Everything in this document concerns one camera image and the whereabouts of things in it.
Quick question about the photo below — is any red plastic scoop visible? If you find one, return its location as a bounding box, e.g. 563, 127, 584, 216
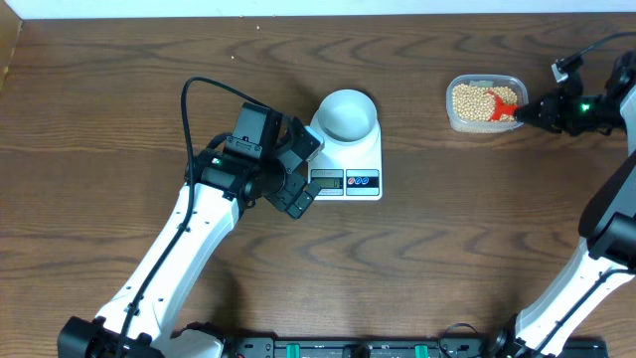
487, 90, 519, 121

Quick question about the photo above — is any white digital kitchen scale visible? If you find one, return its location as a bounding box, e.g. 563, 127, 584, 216
308, 115, 383, 201

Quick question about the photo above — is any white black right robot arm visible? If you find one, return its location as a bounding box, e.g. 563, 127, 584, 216
487, 51, 635, 357

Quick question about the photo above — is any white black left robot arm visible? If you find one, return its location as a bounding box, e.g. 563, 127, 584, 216
57, 117, 324, 358

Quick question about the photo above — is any grey plastic bowl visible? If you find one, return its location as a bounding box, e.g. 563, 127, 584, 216
315, 89, 379, 143

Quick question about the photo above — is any clear container of soybeans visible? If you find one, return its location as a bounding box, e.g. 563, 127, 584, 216
446, 75, 529, 133

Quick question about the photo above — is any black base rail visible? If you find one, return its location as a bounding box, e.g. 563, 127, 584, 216
218, 322, 610, 358

